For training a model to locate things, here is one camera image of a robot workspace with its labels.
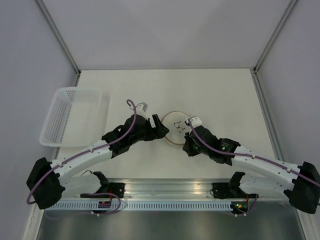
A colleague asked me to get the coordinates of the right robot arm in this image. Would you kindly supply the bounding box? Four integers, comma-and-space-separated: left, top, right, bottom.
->
182, 125, 320, 214

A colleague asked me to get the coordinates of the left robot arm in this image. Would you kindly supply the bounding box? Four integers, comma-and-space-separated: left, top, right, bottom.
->
26, 114, 170, 210

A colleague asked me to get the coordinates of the white perforated plastic basket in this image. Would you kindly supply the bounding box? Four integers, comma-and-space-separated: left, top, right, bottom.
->
39, 87, 110, 148

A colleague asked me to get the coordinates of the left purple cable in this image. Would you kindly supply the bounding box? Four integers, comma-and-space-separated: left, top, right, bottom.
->
26, 99, 141, 205

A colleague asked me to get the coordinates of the purple cable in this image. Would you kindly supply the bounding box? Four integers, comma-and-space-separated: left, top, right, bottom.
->
187, 118, 320, 187
26, 99, 141, 205

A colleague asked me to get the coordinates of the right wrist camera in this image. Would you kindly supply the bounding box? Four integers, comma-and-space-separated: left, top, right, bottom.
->
185, 116, 203, 128

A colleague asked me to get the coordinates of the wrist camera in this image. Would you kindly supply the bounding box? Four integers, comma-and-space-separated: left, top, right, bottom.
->
185, 116, 203, 128
135, 102, 148, 119

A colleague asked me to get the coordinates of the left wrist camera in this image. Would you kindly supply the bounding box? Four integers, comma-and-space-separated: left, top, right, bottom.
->
135, 102, 148, 119

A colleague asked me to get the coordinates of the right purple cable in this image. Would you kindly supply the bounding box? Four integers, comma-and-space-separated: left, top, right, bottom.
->
187, 118, 320, 187

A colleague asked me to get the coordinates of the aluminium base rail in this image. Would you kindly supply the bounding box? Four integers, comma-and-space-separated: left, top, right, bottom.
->
107, 177, 307, 200

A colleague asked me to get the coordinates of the right aluminium frame post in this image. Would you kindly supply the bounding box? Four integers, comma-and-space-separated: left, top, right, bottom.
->
251, 0, 300, 73

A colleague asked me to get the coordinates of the aluminium frame post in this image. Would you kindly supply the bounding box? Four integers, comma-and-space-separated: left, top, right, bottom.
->
251, 0, 300, 73
34, 0, 81, 77

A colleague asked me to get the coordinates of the white slotted cable duct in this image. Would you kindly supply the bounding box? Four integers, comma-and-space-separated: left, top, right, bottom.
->
48, 200, 232, 212

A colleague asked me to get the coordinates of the left aluminium frame post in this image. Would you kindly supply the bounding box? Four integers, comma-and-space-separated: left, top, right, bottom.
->
34, 0, 81, 77

